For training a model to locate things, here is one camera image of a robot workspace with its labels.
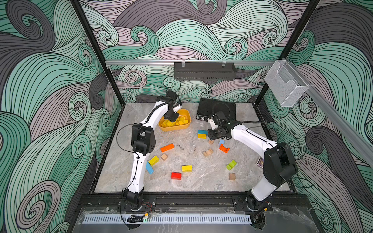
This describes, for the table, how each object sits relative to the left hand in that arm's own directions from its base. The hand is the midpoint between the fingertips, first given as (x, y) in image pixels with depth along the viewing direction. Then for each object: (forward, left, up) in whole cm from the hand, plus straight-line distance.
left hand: (172, 116), depth 98 cm
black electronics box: (-14, -28, +22) cm, 38 cm away
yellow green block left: (-28, +10, -9) cm, 31 cm away
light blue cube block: (-14, -33, -9) cm, 37 cm away
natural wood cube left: (-25, +4, -9) cm, 27 cm away
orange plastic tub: (+1, -7, -7) cm, 10 cm away
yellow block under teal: (-8, -21, -12) cm, 26 cm away
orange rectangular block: (-18, +3, -12) cm, 21 cm away
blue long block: (-32, +13, -11) cm, 36 cm away
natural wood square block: (-14, -26, -9) cm, 31 cm away
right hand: (-14, -24, -2) cm, 28 cm away
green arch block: (-30, -37, -10) cm, 48 cm away
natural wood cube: (-36, -36, -10) cm, 52 cm away
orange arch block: (-18, -35, -11) cm, 41 cm away
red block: (-36, -4, -10) cm, 38 cm away
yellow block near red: (-32, -10, -9) cm, 35 cm away
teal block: (-5, -20, -12) cm, 24 cm away
